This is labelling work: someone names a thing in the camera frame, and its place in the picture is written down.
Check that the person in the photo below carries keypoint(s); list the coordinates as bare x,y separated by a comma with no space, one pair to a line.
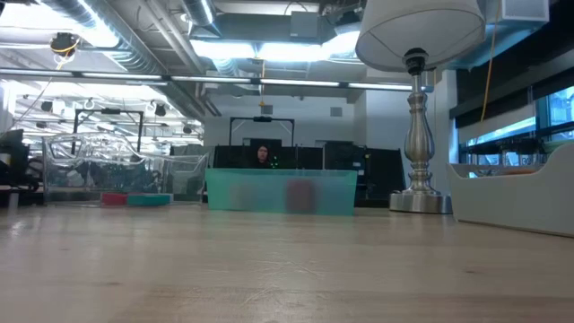
263,154

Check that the white ceiling unit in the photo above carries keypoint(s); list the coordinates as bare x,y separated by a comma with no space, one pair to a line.
524,11

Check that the red plastic frame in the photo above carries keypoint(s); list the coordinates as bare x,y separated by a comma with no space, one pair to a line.
114,199

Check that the clear plastic bin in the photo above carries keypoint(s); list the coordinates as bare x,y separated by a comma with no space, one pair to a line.
134,175

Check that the translucent green plastic bin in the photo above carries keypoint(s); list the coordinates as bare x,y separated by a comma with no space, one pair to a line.
269,193

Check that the grey plastic bin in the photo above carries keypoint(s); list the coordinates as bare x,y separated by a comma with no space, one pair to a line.
515,202

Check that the grey ceiling box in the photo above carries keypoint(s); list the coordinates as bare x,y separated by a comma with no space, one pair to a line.
305,24

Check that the silver table lamp white shade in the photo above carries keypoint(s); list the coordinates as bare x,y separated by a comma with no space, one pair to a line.
419,148

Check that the black window table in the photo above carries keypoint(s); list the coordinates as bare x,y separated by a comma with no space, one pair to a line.
498,147

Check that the teal patterned tile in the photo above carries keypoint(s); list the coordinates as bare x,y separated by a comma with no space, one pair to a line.
149,200

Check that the black gantry frame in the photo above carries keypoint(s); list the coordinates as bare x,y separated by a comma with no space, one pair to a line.
110,111
269,119

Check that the black monitor row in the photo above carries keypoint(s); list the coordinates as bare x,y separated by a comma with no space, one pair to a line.
381,175

